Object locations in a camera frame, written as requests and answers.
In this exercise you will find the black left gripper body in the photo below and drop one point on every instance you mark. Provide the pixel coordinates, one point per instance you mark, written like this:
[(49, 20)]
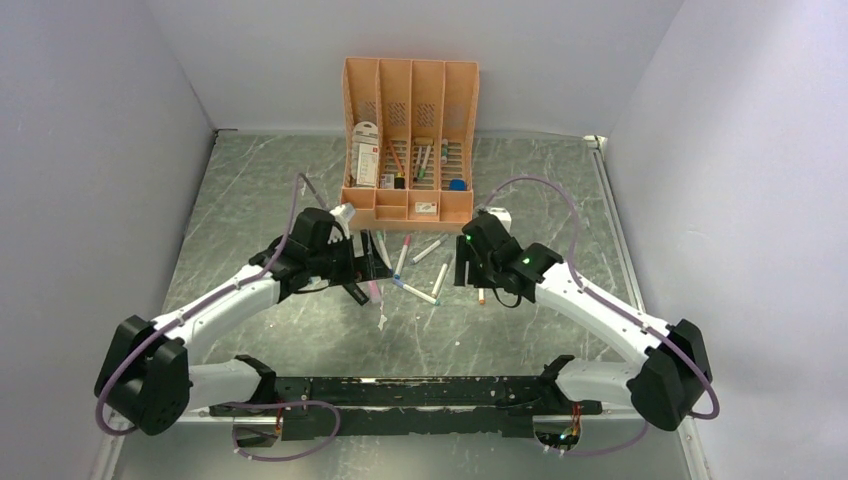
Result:
[(342, 256)]

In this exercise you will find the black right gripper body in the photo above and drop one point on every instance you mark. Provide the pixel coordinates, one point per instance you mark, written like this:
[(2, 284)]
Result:
[(481, 272)]

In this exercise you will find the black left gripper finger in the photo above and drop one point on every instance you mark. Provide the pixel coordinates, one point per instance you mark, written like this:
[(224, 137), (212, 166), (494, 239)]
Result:
[(374, 268), (370, 245)]

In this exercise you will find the white pen blue cap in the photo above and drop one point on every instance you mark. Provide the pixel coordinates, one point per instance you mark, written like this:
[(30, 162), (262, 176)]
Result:
[(416, 292)]

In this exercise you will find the white pen dark grey cap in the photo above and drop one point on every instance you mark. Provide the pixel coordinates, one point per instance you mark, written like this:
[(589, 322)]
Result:
[(441, 277)]

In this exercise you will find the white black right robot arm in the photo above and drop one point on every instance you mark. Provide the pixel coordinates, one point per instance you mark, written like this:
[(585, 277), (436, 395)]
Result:
[(664, 368)]

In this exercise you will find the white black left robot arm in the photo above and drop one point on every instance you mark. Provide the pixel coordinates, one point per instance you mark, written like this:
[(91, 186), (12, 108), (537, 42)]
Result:
[(151, 374)]

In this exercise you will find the white pen green cap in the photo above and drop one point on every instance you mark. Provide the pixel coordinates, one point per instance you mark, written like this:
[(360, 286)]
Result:
[(383, 249)]

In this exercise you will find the white pen pink cap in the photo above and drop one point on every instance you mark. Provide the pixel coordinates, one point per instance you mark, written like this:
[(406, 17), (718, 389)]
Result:
[(402, 256)]

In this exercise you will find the orange black highlighter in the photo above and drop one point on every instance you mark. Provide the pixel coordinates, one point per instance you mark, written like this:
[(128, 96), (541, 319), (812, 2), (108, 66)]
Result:
[(357, 293)]

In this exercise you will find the pink highlighter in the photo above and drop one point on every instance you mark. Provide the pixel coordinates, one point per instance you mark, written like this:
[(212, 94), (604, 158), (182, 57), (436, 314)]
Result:
[(375, 293)]

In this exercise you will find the white eraser box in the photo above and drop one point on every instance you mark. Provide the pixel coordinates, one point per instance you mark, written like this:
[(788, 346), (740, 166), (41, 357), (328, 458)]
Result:
[(426, 208)]

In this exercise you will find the blue round container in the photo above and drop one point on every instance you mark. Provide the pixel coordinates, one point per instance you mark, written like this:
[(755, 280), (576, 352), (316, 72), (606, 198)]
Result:
[(457, 185)]

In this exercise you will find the white packaged item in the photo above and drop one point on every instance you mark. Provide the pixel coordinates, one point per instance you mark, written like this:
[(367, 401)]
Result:
[(365, 154)]

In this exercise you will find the orange plastic desk organizer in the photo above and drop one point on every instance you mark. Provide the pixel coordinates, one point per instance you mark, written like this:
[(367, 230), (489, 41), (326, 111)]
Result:
[(425, 111)]

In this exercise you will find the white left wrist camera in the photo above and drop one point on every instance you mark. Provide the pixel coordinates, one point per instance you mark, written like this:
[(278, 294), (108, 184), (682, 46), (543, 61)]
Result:
[(343, 214)]

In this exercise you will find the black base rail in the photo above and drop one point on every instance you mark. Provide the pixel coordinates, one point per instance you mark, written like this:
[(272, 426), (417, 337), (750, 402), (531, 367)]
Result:
[(356, 406)]

